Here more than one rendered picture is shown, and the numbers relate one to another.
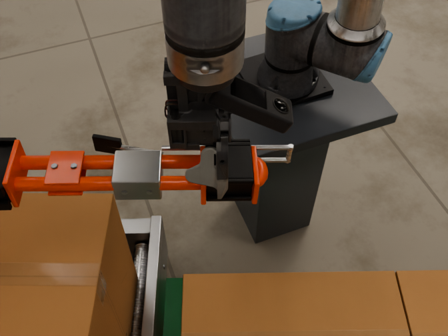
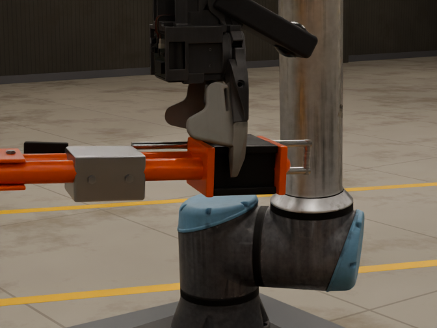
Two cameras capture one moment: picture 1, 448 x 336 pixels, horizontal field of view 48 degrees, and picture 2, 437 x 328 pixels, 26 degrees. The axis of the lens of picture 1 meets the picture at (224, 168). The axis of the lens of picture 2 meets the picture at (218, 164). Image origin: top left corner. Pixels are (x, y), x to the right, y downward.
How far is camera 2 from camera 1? 0.67 m
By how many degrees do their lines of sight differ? 43
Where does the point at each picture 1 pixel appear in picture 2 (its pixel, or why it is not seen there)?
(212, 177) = (224, 126)
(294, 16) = (222, 204)
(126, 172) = (92, 152)
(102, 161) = (49, 156)
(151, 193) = (132, 180)
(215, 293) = not seen: outside the picture
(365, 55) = (337, 234)
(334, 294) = not seen: outside the picture
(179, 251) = not seen: outside the picture
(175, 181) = (165, 160)
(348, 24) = (304, 191)
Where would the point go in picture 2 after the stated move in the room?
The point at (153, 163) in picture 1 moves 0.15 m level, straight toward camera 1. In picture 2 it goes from (127, 149) to (194, 175)
